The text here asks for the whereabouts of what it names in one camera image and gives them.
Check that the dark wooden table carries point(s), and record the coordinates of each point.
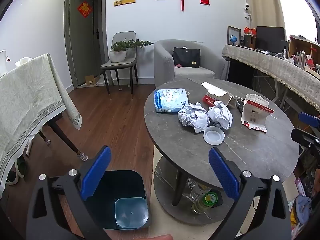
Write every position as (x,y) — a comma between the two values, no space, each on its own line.
(62,135)

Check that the green white slipper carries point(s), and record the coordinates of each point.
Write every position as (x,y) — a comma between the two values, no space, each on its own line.
(21,167)

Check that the white red card packaging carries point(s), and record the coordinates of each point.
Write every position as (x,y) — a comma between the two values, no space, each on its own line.
(255,115)

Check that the potted plant in grey pot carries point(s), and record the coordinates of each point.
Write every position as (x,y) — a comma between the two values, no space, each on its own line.
(140,43)

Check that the white tissue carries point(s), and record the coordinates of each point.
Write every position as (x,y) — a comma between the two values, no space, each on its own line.
(23,61)

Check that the round grey marble table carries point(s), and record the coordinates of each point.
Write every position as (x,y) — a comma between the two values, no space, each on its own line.
(250,150)

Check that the potted plant in white pot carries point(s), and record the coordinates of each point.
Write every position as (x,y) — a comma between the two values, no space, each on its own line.
(118,55)

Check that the clear plastic bottle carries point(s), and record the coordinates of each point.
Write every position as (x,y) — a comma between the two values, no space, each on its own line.
(197,188)

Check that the white plastic lid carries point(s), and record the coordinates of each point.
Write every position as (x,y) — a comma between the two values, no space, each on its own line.
(213,136)

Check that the beige fringed table cloth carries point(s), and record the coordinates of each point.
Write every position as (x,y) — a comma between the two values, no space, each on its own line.
(275,67)

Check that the blue cloth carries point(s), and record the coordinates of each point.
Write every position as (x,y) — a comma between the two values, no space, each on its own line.
(303,208)

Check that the small cardboard box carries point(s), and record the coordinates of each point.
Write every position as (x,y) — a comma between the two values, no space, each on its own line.
(90,80)

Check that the dark blue trash bin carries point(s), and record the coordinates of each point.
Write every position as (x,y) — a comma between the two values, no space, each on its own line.
(125,185)

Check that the grey armchair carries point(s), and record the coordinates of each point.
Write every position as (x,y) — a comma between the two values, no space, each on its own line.
(163,62)

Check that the small black object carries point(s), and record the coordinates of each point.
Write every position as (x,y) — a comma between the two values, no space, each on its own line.
(239,106)

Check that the white security camera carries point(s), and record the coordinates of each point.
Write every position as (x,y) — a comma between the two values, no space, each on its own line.
(247,8)

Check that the white paper ball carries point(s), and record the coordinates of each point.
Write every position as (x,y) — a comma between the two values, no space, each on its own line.
(193,117)
(221,115)

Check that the grey green door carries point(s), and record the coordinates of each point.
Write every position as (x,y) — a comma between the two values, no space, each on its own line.
(82,45)

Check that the picture frame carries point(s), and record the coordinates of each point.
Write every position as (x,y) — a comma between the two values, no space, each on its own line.
(236,31)

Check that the small red flags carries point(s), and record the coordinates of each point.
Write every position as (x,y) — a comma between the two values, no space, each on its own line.
(250,30)

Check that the blue white tissue pack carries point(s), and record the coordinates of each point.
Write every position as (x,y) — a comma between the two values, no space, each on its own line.
(170,100)

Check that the grey dining chair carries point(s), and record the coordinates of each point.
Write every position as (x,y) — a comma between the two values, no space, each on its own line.
(122,37)

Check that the pale green patterned tablecloth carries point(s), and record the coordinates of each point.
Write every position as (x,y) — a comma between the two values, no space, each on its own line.
(30,92)

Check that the black monitor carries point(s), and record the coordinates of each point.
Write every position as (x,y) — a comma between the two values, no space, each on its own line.
(270,37)

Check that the red diamond door decoration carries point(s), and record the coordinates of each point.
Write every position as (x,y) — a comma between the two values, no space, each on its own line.
(85,9)

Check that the red white cardboard box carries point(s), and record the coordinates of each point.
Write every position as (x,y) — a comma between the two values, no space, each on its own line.
(217,92)

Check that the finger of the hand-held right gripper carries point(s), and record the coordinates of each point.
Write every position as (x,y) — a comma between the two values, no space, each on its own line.
(303,137)
(308,118)

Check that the bottle with green lid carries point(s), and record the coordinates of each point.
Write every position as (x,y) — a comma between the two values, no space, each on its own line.
(206,201)

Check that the white vase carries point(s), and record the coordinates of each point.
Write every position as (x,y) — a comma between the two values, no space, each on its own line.
(2,62)

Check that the person's left hand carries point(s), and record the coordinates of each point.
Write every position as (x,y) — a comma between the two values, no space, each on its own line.
(156,237)

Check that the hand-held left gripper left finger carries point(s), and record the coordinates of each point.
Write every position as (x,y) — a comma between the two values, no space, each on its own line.
(96,172)

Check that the black bag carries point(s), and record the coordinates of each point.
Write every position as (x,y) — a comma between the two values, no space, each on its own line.
(186,57)

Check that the brown cardboard box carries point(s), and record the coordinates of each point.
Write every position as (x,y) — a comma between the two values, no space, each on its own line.
(297,45)

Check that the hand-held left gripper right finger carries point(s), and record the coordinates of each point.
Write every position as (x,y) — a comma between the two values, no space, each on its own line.
(223,173)

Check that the small blue globe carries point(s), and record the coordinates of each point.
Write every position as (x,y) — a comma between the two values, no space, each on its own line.
(232,40)

